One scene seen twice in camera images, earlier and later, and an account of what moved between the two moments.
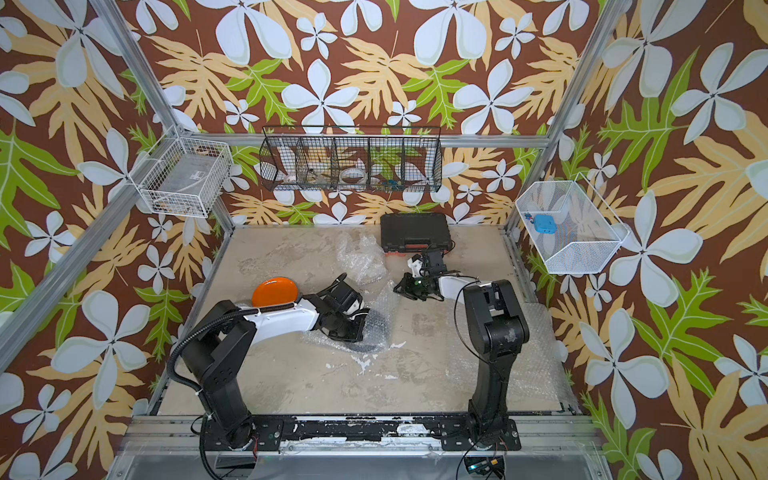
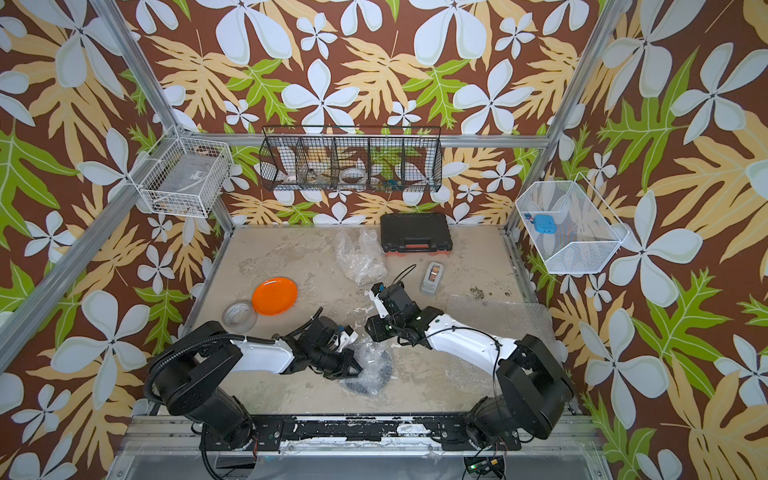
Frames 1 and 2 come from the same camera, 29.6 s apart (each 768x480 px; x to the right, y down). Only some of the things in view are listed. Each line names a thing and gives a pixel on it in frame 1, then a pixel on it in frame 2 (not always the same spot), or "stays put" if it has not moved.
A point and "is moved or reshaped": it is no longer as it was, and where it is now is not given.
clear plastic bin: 588,231 stays put
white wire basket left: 183,175 stays put
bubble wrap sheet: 377,327 is moved or reshaped
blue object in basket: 545,224 stays put
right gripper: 406,286 -> 375,329
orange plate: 274,291 stays put
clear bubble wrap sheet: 363,259 stays put
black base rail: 417,433 stays put
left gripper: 357,333 -> 345,368
